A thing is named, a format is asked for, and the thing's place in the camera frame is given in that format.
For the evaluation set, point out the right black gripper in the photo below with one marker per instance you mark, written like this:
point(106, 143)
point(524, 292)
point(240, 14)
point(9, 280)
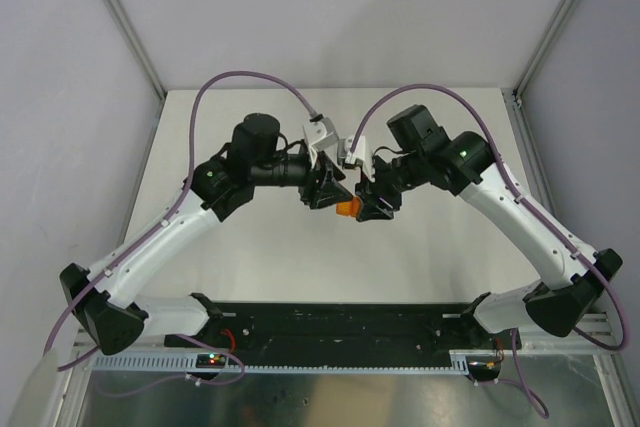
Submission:
point(371, 192)

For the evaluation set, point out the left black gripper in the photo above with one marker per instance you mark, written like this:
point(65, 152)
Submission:
point(327, 189)

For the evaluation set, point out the orange pill organizer box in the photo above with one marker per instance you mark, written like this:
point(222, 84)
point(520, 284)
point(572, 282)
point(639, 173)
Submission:
point(351, 208)

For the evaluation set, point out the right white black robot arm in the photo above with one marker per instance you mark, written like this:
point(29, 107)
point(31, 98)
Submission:
point(571, 272)

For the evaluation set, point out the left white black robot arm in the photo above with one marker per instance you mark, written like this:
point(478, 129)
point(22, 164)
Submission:
point(105, 298)

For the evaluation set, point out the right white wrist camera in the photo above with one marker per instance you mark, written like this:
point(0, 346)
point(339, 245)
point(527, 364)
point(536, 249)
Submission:
point(355, 153)

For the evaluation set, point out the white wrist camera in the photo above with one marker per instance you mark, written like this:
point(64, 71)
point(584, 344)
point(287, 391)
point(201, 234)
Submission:
point(319, 135)
point(355, 153)

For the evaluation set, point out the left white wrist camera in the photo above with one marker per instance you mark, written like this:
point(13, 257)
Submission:
point(319, 135)

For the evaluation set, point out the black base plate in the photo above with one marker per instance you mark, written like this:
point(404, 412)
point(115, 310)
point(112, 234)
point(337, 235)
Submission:
point(351, 331)

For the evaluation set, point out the grey slotted cable duct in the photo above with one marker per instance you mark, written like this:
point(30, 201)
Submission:
point(185, 361)

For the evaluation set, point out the aluminium side rail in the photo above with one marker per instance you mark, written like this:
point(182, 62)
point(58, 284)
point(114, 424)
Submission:
point(540, 188)

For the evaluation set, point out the right aluminium frame post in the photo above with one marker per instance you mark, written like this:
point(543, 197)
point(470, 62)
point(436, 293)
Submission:
point(551, 34)

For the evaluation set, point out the aluminium frame post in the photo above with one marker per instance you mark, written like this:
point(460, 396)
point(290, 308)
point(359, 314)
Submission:
point(132, 40)
point(551, 34)

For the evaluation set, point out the left aluminium frame post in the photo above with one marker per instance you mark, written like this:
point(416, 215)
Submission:
point(132, 40)

